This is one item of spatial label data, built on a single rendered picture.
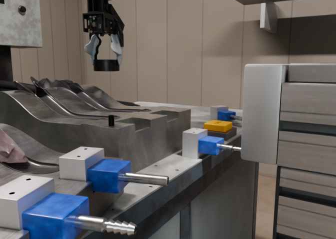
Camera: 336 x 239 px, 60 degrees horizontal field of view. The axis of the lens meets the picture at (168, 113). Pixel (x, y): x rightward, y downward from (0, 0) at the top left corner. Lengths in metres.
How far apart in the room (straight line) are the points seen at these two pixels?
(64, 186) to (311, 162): 0.26
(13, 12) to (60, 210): 1.18
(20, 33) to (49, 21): 2.21
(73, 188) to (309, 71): 0.27
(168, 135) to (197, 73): 2.36
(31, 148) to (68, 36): 3.29
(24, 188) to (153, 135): 0.32
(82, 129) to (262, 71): 0.36
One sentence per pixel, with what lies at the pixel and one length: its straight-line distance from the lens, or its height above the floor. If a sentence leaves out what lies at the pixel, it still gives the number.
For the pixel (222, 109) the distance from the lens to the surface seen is 0.99.
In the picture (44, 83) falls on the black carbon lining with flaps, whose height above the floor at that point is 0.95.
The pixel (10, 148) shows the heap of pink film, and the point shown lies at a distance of 0.46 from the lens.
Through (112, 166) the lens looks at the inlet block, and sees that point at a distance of 0.37.
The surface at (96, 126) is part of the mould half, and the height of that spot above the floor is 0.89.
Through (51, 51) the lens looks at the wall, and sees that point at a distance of 3.58.
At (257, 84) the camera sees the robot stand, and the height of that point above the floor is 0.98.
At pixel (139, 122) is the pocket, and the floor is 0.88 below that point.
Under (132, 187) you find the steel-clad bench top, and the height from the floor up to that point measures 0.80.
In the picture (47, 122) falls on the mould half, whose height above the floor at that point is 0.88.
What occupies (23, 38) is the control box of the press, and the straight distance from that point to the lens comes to 1.41.
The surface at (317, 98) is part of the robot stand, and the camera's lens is 0.26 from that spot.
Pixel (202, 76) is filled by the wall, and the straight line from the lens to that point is 2.93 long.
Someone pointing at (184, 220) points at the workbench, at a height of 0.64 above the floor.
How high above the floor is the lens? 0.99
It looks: 9 degrees down
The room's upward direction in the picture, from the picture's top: straight up
